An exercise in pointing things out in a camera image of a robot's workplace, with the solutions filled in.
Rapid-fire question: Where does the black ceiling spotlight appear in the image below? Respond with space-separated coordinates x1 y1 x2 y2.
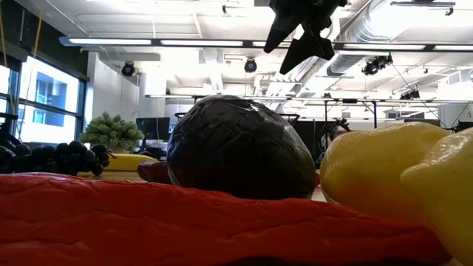
400 88 421 100
120 61 136 78
243 57 258 74
361 54 394 77

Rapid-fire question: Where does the purple cabbage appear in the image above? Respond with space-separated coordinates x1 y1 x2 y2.
166 95 317 201

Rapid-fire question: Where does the dark red chili pepper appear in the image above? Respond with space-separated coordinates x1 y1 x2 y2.
137 160 173 185

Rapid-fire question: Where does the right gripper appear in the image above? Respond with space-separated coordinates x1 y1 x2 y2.
263 0 349 75

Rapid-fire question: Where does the yellow lemon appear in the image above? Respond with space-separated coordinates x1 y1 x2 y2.
319 121 451 225
400 127 473 266

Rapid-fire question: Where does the black computer monitor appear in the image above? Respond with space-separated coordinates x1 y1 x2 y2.
135 117 171 141

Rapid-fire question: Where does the black cabinet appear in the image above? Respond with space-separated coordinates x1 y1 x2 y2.
291 120 338 163

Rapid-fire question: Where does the black grape bunch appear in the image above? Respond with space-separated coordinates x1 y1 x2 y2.
0 140 112 177

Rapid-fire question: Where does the long ceiling light bar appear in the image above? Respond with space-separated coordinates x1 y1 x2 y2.
58 35 473 52

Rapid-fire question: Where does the yellow banana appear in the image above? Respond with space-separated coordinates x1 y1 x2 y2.
103 153 160 172

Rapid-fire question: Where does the bright red chili pepper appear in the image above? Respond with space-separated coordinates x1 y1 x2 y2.
0 171 454 266

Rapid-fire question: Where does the green potted plant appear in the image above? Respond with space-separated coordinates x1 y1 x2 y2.
78 112 146 154

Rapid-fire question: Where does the large glass window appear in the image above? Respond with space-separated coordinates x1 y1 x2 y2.
0 55 88 149

